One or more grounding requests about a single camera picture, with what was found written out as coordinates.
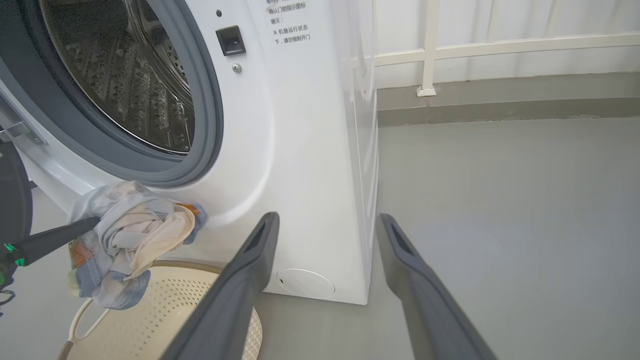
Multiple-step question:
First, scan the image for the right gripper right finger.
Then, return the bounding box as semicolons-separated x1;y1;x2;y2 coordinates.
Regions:
375;213;498;360

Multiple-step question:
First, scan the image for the white front-load washing machine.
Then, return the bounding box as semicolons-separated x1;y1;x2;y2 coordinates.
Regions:
0;0;379;306

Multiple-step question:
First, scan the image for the round white filter cover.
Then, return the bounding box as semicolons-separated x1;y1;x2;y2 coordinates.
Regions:
276;268;336;298

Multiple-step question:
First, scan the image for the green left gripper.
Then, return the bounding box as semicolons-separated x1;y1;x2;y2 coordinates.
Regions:
0;216;102;292

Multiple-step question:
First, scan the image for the cream perforated laundry basket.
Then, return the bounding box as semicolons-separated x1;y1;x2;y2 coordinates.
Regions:
56;259;264;360

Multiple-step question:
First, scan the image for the white metal railing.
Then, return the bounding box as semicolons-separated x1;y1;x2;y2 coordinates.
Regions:
345;0;640;97

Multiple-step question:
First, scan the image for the printed text label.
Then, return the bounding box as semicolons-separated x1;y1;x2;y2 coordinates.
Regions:
265;0;313;47

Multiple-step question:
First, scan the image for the cream and light-blue garment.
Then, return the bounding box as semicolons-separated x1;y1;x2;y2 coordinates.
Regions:
67;181;207;311

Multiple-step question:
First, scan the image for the black round glass washer door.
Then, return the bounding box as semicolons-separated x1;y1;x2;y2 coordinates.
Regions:
0;142;34;246

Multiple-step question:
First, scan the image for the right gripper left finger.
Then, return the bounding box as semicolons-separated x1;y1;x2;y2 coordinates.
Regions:
160;211;281;360

